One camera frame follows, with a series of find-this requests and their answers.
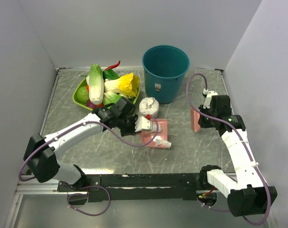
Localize pink hand brush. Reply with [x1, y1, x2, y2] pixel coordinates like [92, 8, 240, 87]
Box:
[190, 109, 201, 132]

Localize pink dustpan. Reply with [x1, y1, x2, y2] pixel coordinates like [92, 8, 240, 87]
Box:
[140, 119, 168, 149]

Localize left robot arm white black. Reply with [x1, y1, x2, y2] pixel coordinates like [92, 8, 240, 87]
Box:
[24, 98, 137, 191]

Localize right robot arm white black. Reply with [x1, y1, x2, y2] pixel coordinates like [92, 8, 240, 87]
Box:
[197, 91, 278, 217]

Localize white tissue roll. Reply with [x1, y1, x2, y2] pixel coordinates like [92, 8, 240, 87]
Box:
[139, 97, 159, 118]

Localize green leafy bok choy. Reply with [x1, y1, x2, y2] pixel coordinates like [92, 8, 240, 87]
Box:
[102, 91, 129, 106]

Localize paper scrap near bucket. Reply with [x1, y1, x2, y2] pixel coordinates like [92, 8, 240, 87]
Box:
[154, 139, 172, 149]

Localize yellow white cabbage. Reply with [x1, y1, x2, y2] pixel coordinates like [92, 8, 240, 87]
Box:
[104, 72, 140, 97]

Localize purple onion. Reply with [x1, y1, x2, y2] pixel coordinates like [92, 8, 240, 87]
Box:
[86, 100, 96, 110]

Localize green vegetable basket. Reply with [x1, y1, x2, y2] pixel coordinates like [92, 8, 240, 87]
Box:
[72, 75, 141, 112]

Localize round green cabbage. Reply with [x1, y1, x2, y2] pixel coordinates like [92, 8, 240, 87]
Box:
[76, 86, 89, 104]

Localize dark green pepper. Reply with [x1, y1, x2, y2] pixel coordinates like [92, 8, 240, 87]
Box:
[103, 69, 120, 80]

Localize green white napa cabbage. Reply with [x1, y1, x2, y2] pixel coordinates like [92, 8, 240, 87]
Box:
[87, 64, 104, 105]

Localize red chili pepper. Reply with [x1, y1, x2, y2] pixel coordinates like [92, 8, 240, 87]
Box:
[105, 60, 121, 71]

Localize teal plastic bucket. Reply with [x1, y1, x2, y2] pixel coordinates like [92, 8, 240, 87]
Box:
[142, 45, 190, 104]

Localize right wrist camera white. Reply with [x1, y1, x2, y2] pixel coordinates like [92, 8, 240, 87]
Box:
[203, 89, 218, 109]

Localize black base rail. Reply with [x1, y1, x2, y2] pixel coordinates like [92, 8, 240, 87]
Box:
[57, 173, 212, 202]

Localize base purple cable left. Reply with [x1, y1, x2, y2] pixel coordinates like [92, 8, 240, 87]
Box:
[67, 185, 111, 216]

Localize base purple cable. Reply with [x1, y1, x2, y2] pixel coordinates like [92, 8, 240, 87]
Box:
[197, 197, 230, 212]
[67, 185, 111, 216]

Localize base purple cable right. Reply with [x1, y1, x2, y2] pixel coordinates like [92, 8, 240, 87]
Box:
[197, 197, 230, 212]

